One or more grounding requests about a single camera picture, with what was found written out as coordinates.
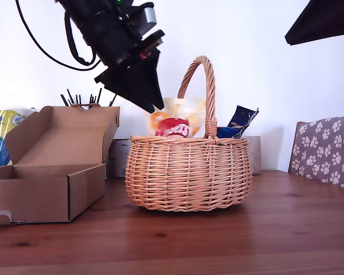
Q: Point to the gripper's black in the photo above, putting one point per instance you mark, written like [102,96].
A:
[123,48]

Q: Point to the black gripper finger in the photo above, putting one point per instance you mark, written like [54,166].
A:
[326,20]

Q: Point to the white orange Maltesers bag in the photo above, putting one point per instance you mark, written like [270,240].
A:
[183,114]

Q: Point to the blue Terry's egg bag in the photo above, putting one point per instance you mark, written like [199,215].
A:
[238,123]

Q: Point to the open brown cardboard box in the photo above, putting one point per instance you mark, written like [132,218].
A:
[40,197]

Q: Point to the metal tin can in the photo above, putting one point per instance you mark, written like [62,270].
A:
[117,157]

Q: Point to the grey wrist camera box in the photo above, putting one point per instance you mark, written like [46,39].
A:
[147,15]

